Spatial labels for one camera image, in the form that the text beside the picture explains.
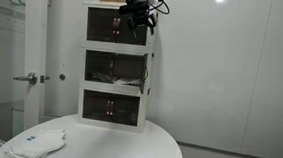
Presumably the silver door latch plate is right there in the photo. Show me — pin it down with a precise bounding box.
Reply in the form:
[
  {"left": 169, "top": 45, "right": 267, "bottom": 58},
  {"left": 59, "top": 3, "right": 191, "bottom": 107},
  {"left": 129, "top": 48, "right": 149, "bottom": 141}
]
[{"left": 39, "top": 75, "right": 51, "bottom": 85}]

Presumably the white coat hook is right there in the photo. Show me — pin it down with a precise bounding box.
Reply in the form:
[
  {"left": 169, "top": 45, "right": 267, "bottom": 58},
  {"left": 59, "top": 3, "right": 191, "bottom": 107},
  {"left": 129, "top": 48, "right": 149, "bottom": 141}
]
[{"left": 7, "top": 0, "right": 26, "bottom": 7}]

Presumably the folded white towel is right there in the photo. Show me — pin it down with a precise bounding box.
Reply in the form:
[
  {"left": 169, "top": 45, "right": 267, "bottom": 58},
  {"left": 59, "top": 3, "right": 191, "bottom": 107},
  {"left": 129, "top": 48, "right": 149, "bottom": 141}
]
[{"left": 4, "top": 125, "right": 68, "bottom": 158}]

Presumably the white stacked storage cabinet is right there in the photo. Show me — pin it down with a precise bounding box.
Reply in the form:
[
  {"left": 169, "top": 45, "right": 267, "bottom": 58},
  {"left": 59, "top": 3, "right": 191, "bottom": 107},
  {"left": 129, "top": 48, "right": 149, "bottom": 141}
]
[{"left": 74, "top": 0, "right": 160, "bottom": 135}]

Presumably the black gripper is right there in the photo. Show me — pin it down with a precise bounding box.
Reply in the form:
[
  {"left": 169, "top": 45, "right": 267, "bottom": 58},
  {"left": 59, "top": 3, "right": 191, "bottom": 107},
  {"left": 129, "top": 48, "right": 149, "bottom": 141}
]
[{"left": 126, "top": 2, "right": 160, "bottom": 40}]

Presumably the blue and white cloth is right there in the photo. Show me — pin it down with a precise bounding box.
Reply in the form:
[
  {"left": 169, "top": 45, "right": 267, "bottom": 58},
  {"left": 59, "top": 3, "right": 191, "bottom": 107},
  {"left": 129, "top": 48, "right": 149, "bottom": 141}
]
[{"left": 87, "top": 70, "right": 143, "bottom": 88}]

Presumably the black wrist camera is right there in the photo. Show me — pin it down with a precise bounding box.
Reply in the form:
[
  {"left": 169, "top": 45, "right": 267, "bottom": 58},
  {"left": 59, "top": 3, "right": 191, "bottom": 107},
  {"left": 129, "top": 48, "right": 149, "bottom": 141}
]
[{"left": 118, "top": 3, "right": 138, "bottom": 18}]

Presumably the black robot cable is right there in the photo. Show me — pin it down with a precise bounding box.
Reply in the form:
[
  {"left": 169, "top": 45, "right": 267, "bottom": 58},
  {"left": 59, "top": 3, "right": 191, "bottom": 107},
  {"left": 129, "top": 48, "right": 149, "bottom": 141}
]
[{"left": 145, "top": 0, "right": 171, "bottom": 17}]

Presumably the smoked translucent cabinet door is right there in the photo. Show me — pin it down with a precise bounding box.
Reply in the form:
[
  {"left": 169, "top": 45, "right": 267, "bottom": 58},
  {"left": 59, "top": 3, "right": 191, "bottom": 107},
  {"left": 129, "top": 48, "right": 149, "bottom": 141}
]
[
  {"left": 108, "top": 92, "right": 141, "bottom": 127},
  {"left": 139, "top": 53, "right": 150, "bottom": 95},
  {"left": 83, "top": 50, "right": 115, "bottom": 85},
  {"left": 114, "top": 9, "right": 150, "bottom": 47},
  {"left": 82, "top": 89, "right": 113, "bottom": 123},
  {"left": 86, "top": 7, "right": 118, "bottom": 44}
]

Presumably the silver door lever handle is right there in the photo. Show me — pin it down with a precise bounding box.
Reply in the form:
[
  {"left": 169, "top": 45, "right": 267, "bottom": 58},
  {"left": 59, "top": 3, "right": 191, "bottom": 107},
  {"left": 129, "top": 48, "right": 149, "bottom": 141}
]
[{"left": 12, "top": 70, "right": 39, "bottom": 86}]

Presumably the white door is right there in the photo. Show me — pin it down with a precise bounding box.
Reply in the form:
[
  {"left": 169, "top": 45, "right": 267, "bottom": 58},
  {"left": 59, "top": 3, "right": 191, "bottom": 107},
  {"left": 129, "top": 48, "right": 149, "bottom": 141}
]
[{"left": 0, "top": 0, "right": 53, "bottom": 158}]

